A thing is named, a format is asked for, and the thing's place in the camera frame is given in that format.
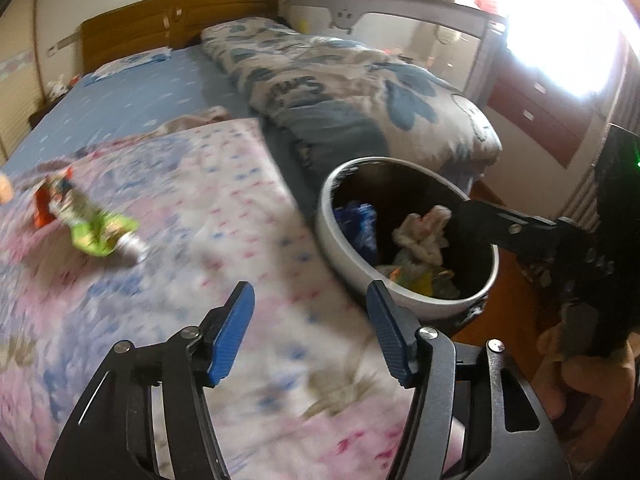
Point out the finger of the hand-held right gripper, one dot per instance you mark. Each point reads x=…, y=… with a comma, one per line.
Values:
x=500, y=225

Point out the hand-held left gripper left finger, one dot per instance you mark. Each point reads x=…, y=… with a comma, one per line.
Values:
x=230, y=335

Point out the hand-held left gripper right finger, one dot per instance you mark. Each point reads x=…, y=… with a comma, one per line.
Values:
x=392, y=335

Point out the white trash bin black liner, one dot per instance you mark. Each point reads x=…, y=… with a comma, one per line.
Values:
x=350, y=270

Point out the white tissue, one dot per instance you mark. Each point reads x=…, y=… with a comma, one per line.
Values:
x=422, y=237

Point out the person's right hand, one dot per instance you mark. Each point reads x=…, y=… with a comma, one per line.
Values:
x=600, y=390

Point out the yellow green wrapper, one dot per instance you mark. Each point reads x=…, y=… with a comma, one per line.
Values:
x=420, y=280

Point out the white radiator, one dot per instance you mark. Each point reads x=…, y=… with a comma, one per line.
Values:
x=582, y=200

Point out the blue snack packet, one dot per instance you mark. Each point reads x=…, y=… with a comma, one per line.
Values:
x=360, y=222

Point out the pink floral blanket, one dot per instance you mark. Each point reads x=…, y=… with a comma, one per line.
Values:
x=200, y=220

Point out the reddish wooden dresser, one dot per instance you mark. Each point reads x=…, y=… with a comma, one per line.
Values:
x=540, y=110

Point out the silver foil wrapper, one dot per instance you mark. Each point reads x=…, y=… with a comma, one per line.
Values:
x=134, y=250

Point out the green snack packet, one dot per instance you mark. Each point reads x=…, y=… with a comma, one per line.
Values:
x=97, y=232

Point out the heart print quilt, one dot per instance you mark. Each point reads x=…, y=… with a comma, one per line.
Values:
x=350, y=85

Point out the pink crumpled cloth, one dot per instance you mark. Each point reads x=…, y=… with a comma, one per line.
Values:
x=205, y=115

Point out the red orange packet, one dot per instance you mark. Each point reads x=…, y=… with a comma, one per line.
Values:
x=45, y=205

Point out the bed with blue sheet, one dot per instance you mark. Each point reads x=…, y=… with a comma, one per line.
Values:
x=150, y=90

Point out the cream bear plush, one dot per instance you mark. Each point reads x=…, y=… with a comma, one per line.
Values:
x=4, y=190

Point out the blue white pillow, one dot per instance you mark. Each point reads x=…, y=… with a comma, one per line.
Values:
x=130, y=62

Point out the white rabbit plush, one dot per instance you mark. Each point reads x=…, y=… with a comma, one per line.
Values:
x=57, y=87

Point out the wooden headboard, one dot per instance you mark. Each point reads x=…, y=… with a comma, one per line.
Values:
x=125, y=30

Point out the cream sliding wardrobe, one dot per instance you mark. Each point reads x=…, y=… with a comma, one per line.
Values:
x=15, y=90

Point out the grey bed guard rail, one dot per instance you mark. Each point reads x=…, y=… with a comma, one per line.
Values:
x=310, y=2

